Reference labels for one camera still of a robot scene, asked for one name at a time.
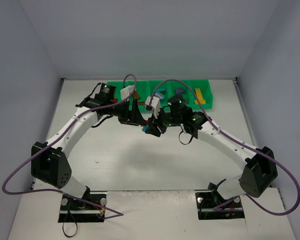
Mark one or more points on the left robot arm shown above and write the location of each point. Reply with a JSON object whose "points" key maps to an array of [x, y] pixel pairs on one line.
{"points": [[50, 159]]}

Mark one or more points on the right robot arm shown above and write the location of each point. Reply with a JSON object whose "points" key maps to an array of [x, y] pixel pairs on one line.
{"points": [[257, 171]]}

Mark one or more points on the teal printed round lego brick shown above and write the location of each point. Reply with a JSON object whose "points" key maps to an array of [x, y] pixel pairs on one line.
{"points": [[159, 95]]}

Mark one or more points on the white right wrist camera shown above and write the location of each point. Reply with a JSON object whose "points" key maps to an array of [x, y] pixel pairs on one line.
{"points": [[154, 105]]}

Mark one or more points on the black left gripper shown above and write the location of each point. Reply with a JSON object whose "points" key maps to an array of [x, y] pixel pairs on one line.
{"points": [[131, 115]]}

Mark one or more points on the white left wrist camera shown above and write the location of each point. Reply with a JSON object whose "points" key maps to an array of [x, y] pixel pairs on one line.
{"points": [[127, 92]]}

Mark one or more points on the green five-compartment bin tray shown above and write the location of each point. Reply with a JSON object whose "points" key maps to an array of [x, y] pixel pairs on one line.
{"points": [[145, 88]]}

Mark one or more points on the long yellow lego plate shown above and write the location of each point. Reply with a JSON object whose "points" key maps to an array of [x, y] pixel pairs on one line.
{"points": [[200, 97]]}

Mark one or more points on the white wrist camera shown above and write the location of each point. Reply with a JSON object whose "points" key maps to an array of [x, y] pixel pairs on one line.
{"points": [[127, 92], [154, 105]]}

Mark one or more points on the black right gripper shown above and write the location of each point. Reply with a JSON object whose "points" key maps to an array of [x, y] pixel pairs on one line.
{"points": [[156, 125]]}

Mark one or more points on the purple butterfly arched lego brick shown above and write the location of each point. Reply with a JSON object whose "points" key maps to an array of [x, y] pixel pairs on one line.
{"points": [[179, 91]]}

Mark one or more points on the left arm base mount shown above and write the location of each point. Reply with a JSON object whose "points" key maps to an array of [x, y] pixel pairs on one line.
{"points": [[75, 211]]}

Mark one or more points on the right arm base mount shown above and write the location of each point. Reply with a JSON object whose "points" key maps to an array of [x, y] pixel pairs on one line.
{"points": [[212, 206]]}

